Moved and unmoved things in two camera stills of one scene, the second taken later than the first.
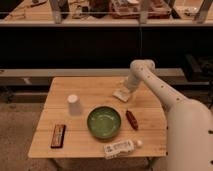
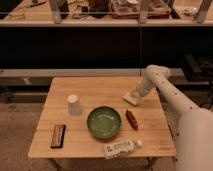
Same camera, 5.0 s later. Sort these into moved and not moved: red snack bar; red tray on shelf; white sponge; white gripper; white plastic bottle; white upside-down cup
Moved: white gripper; white sponge
Not moved: red snack bar; white upside-down cup; white plastic bottle; red tray on shelf
